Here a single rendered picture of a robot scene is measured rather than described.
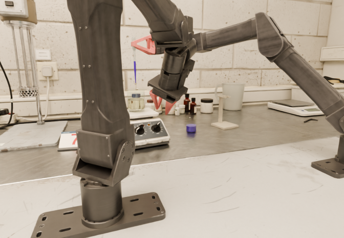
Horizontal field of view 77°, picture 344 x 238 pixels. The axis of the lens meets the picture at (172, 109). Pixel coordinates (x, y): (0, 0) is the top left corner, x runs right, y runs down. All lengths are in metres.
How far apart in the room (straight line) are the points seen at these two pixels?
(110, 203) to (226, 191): 0.23
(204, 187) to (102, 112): 0.27
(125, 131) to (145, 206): 0.14
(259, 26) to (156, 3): 0.32
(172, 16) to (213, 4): 0.92
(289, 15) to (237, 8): 0.40
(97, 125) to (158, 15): 0.26
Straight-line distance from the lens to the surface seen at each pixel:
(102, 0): 0.32
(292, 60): 0.67
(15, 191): 0.57
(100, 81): 0.32
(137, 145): 0.67
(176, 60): 0.55
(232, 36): 0.72
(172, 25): 0.50
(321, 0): 1.96
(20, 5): 0.87
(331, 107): 0.66
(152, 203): 0.42
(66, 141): 0.76
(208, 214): 0.42
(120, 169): 0.35
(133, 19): 1.24
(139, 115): 0.73
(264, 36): 0.67
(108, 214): 0.38
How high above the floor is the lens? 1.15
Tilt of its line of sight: 11 degrees down
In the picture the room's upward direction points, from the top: straight up
